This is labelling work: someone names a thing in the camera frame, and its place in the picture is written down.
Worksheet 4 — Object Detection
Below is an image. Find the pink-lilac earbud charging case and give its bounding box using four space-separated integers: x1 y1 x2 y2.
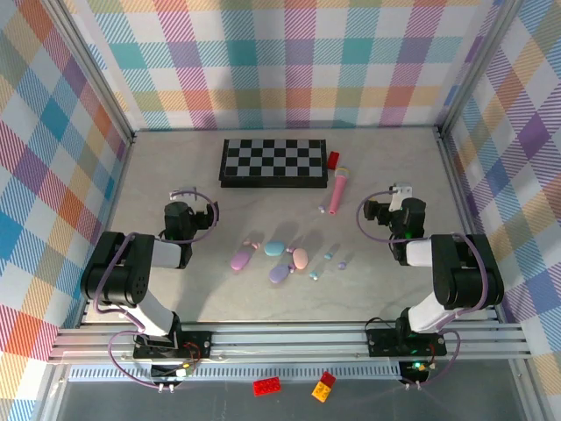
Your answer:
230 250 252 272

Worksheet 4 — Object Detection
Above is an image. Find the pink toy microphone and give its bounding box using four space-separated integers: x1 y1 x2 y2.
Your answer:
327 165 351 217

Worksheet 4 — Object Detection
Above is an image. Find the lavender earbud charging case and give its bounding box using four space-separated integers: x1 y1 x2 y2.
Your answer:
268 263 291 285

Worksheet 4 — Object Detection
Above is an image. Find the black grey folding chessboard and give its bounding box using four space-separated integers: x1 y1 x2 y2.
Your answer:
217 138 330 189

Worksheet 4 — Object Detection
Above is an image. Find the small black controller board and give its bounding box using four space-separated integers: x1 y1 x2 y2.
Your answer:
399 360 439 382
151 362 197 382

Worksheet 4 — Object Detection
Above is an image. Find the large red toy brick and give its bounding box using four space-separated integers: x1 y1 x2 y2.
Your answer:
252 376 281 397

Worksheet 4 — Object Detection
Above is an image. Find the orange toy brick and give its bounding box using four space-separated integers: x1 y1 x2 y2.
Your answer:
311 380 333 403

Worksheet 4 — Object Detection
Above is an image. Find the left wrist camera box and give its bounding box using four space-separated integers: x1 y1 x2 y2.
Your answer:
168 187 219 230

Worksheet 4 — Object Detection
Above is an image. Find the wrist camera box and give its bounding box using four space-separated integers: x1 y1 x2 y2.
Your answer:
362 182 414 225
168 187 219 230

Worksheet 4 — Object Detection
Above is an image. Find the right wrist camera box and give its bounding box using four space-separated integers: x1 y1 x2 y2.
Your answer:
362 182 414 225

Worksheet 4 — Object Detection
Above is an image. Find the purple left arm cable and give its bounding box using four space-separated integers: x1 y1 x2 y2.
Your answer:
94 187 220 389

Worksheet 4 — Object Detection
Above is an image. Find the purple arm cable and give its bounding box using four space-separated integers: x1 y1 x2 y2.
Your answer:
357 188 490 389
94 187 220 389

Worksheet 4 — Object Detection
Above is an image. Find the aluminium side rail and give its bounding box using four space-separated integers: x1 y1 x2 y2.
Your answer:
54 131 139 339
433 126 505 324

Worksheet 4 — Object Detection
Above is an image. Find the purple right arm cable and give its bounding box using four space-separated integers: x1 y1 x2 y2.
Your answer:
357 188 490 389

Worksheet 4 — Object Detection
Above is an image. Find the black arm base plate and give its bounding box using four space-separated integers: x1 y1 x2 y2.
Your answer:
366 328 448 357
133 331 214 360

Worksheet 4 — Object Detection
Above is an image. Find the wide aluminium frame rail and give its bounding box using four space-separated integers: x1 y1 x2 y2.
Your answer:
47 322 534 365

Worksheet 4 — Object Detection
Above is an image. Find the aluminium frame post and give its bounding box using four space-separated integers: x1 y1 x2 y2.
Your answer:
432 0 529 139
41 0 138 146

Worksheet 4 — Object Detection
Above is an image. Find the white slotted cable duct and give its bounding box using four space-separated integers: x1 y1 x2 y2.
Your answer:
67 366 407 383

